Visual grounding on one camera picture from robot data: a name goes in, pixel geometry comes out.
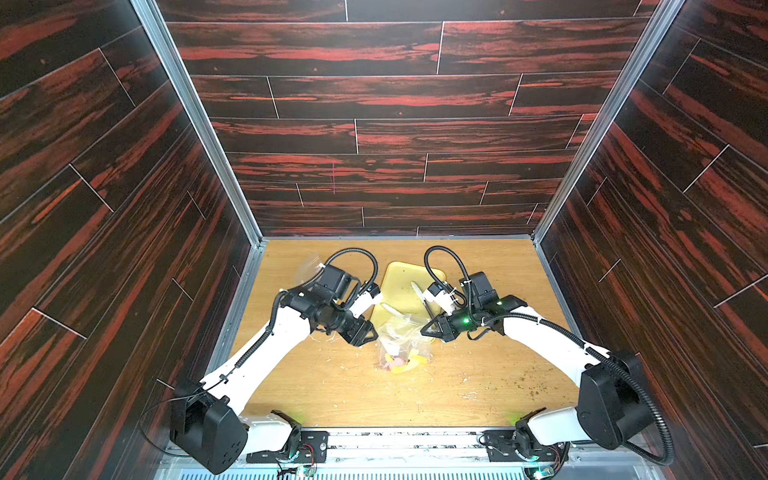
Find yellow plastic tray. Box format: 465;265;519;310
370;261;434;331

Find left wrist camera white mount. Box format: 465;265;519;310
348;283;383;318

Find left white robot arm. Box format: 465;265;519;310
169;264;382;475

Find front aluminium rail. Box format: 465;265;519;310
154;427;667;480

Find clear resealable bag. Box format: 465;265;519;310
377;315;432;375
294;253;324;285

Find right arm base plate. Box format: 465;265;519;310
477;428;570;463

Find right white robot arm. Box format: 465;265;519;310
421;272;675;469

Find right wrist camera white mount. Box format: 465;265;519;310
423;281;457;315

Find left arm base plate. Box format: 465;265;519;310
245;430;329;464

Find metal tongs white tips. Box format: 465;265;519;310
381;280;431;322

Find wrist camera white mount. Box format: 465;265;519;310
348;283;383;318
423;281;457;315

